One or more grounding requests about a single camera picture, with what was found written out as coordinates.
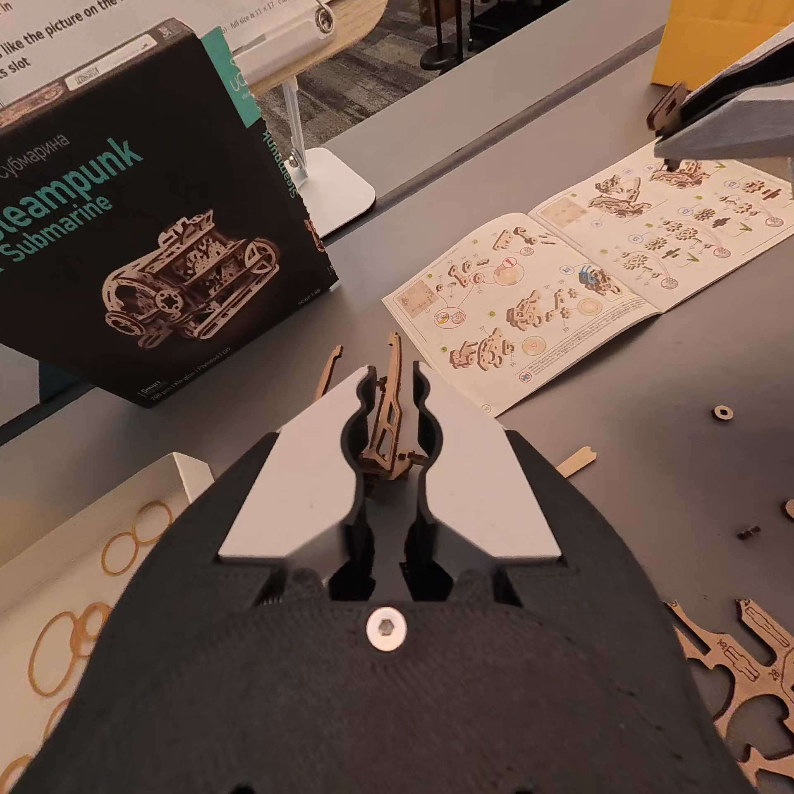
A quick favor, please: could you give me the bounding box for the silver stand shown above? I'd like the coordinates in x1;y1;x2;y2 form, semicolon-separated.
282;81;377;238

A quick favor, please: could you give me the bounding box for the group of rubber bands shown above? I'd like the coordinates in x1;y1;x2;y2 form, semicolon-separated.
0;499;175;794

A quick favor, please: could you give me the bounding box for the instruction booklet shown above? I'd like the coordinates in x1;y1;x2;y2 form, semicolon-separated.
381;139;794;418

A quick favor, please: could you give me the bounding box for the wooden display board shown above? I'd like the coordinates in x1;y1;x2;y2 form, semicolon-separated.
248;0;388;94

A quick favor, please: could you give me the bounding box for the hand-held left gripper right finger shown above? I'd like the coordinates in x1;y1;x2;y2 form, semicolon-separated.
403;361;563;581

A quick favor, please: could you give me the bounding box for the rounded wooden model part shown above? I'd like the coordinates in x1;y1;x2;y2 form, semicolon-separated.
645;81;689;134

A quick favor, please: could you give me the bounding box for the slim wooden lever part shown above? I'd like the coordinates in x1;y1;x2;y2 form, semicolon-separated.
315;345;344;401

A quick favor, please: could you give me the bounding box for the yellow plastic bin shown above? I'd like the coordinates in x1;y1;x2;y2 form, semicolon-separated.
650;0;794;88

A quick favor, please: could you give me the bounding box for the flat wooden stick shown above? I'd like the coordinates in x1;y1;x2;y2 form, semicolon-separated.
555;447;598;478

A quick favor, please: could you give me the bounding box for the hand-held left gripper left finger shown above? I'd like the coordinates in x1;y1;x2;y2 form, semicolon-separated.
217;365;380;587

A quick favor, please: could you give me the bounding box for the black metal pole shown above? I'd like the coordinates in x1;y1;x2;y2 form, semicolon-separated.
419;0;467;72

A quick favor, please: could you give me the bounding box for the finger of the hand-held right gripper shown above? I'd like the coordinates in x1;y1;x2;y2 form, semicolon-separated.
679;24;794;115
653;86;794;163

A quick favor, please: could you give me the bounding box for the laser-cut wooden part sheet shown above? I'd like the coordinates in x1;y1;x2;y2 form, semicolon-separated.
664;598;794;794

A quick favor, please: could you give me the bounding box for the white cardboard tray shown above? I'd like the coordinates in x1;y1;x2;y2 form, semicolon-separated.
0;452;215;794

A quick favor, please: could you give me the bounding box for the wooden lattice arm part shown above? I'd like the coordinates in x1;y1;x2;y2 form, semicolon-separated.
359;330;430;491

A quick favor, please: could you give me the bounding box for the printed instruction sheet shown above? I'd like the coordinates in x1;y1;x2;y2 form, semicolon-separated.
0;0;336;109

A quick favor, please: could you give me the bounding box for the black model kit box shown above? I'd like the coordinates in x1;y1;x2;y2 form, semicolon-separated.
0;17;341;410

